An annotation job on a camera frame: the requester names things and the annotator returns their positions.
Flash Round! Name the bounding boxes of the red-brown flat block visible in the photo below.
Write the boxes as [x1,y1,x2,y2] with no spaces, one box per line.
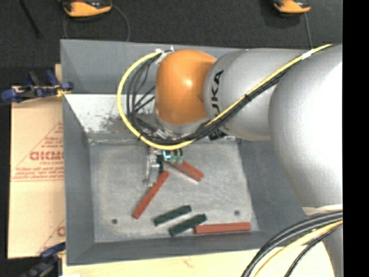
[193,221,252,235]
[131,170,170,220]
[170,160,205,182]

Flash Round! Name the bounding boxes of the grey metal bin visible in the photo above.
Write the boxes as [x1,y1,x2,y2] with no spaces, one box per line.
[59,39,314,265]

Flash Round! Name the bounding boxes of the dark green flat block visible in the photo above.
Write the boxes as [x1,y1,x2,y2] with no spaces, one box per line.
[168,213,208,238]
[152,204,193,227]

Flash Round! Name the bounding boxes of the brown cardboard board red print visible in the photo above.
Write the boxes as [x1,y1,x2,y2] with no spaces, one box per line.
[6,96,67,260]

